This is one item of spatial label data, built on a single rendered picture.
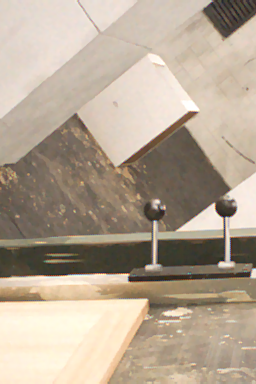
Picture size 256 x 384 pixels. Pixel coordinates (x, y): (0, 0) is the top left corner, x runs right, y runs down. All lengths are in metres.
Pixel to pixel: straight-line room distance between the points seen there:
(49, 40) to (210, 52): 5.91
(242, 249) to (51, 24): 2.39
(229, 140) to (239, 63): 0.89
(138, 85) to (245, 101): 3.24
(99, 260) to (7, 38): 2.37
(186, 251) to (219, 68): 8.03
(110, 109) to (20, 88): 2.69
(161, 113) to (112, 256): 4.79
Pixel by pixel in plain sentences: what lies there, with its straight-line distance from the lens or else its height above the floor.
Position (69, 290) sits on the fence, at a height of 1.26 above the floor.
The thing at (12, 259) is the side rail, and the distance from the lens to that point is 1.67.
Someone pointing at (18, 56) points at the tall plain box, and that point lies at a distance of 3.85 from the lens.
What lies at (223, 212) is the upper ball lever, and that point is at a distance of 1.37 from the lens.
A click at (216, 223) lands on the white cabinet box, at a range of 5.10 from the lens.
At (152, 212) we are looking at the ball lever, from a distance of 1.38.
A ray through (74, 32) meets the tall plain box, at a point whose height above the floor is 0.99.
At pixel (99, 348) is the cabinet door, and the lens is 1.15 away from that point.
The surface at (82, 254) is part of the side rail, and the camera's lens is 1.62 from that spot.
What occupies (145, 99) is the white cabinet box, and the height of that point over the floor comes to 0.51.
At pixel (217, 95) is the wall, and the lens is 9.56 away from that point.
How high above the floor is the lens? 1.82
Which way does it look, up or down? 16 degrees down
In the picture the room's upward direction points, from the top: 54 degrees clockwise
